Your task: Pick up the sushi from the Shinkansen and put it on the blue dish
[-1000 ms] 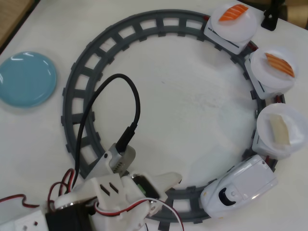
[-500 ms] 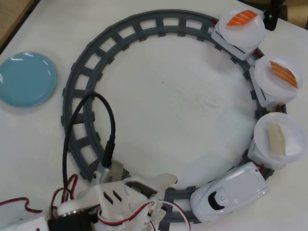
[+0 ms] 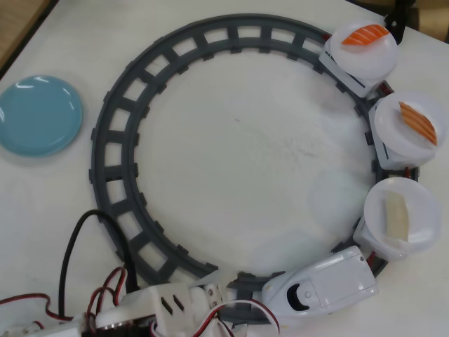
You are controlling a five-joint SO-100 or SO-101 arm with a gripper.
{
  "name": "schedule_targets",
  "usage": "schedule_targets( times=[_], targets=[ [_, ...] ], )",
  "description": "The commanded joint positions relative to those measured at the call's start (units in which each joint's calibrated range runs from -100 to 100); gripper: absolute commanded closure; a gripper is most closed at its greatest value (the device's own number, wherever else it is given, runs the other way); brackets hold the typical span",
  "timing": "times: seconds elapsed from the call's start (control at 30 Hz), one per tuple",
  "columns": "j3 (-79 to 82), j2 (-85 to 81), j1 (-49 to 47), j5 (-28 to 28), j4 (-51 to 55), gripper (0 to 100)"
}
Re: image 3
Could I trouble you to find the white Shinkansen toy locomotive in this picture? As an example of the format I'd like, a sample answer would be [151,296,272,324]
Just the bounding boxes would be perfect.
[261,245,380,320]

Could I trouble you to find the white wagon carrying striped-sushi dish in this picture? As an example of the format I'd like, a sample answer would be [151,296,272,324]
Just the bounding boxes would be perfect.
[368,100,436,171]

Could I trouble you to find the grey circular toy track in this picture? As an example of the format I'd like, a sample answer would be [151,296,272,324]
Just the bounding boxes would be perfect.
[88,13,422,319]

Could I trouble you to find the white dish behind locomotive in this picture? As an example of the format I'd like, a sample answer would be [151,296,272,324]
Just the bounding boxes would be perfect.
[363,177,442,253]

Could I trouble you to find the white dish with striped sushi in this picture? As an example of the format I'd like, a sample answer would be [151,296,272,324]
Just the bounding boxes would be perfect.
[374,90,447,159]

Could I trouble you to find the white dish with salmon sushi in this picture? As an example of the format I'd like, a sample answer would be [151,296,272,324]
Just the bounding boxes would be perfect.
[329,19,400,81]

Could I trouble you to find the red black servo wire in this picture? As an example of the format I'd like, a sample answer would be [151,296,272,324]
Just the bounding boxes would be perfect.
[89,266,129,317]
[0,293,76,322]

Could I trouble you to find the white wagon carrying salmon dish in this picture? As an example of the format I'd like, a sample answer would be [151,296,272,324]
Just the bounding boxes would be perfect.
[318,34,390,98]

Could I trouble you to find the orange salmon nigiri sushi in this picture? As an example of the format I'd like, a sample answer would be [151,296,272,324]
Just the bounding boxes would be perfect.
[342,23,391,47]

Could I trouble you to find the orange striped nigiri sushi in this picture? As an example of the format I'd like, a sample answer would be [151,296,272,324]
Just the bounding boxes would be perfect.
[398,101,439,147]

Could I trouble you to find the white squid nigiri sushi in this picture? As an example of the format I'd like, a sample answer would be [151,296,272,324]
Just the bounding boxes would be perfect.
[380,191,411,243]

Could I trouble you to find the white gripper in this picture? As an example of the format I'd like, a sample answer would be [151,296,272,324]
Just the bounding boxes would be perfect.
[150,272,229,322]

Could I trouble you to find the white wagon behind locomotive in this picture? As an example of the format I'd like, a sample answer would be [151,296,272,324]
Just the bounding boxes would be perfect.
[352,217,411,263]

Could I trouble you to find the thick black cable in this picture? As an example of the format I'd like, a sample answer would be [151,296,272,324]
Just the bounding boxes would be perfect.
[58,209,140,313]

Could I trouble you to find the black clamp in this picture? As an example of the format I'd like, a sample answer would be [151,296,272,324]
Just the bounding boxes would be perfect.
[384,0,408,45]

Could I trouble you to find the round blue dish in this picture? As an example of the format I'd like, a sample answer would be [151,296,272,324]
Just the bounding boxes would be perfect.
[0,74,85,159]

